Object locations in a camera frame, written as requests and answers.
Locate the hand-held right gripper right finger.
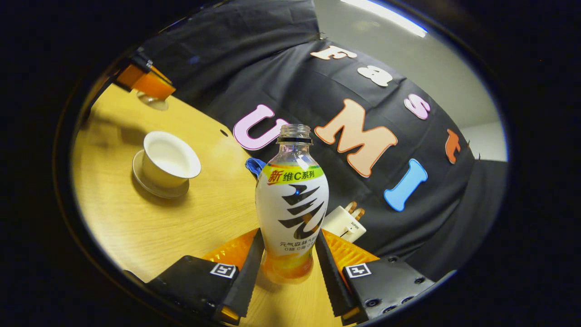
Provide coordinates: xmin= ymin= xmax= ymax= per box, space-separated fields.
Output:
xmin=315 ymin=229 xmax=436 ymax=326

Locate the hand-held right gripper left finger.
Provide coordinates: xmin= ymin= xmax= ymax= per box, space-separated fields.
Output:
xmin=146 ymin=228 xmax=265 ymax=326

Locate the cream ceramic teacup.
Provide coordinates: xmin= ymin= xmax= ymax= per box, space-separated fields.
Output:
xmin=142 ymin=131 xmax=202 ymax=188

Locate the white labelled water bottle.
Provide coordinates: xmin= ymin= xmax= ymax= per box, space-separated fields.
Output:
xmin=255 ymin=124 xmax=329 ymax=285

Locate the cream toaster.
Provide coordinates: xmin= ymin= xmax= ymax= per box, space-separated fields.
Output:
xmin=321 ymin=205 xmax=367 ymax=243

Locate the cream ceramic saucer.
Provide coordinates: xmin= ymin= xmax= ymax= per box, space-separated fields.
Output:
xmin=132 ymin=150 xmax=190 ymax=199

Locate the blue towel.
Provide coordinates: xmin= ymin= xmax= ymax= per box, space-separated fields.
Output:
xmin=246 ymin=158 xmax=267 ymax=178

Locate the black backdrop cloth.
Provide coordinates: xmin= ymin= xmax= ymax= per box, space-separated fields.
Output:
xmin=136 ymin=0 xmax=508 ymax=282

